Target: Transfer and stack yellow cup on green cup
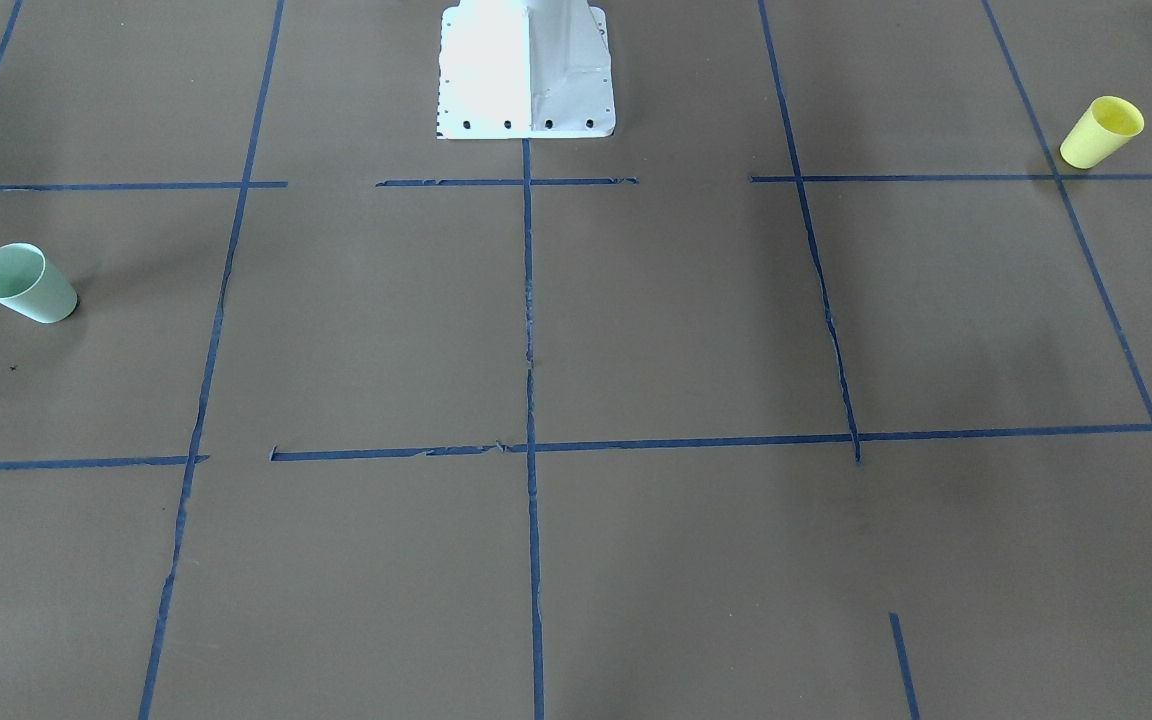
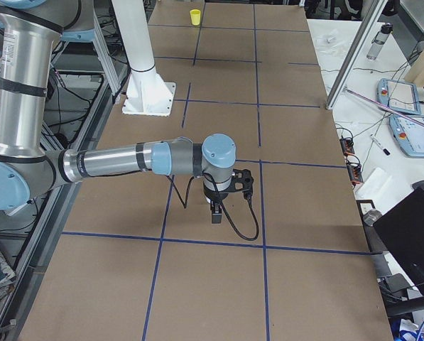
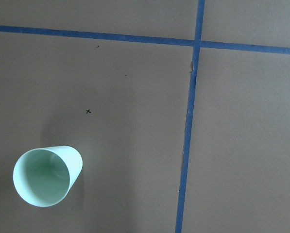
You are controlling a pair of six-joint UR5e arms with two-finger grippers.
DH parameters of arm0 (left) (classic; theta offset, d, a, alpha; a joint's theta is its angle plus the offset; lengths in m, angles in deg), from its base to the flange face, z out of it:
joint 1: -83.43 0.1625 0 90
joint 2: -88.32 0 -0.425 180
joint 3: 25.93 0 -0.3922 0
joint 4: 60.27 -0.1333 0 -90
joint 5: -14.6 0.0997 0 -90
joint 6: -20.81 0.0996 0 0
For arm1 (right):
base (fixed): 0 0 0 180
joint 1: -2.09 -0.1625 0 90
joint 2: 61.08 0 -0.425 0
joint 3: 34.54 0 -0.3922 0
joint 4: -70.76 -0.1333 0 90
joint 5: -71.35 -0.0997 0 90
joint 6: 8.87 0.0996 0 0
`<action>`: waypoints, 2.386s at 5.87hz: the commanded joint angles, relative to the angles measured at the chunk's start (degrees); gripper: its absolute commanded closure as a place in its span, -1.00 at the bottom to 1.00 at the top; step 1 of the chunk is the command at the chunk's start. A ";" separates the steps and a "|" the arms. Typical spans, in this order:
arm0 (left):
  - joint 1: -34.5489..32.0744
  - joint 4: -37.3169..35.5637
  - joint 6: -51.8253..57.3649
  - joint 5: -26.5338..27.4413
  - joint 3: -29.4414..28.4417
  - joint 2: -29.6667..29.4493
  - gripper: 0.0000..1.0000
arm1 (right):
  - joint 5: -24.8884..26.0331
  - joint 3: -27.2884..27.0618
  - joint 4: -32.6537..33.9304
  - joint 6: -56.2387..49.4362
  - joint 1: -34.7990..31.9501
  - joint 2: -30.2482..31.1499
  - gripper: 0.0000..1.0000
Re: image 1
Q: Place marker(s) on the yellow plastic cup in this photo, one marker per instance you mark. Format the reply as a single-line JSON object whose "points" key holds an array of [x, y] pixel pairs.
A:
{"points": [[1106, 125]]}

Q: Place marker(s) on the green plastic cup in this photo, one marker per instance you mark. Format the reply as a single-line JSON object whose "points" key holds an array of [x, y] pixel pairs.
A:
{"points": [[32, 286]]}

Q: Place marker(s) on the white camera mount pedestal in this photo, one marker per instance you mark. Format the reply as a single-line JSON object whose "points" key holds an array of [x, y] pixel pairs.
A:
{"points": [[524, 69]]}

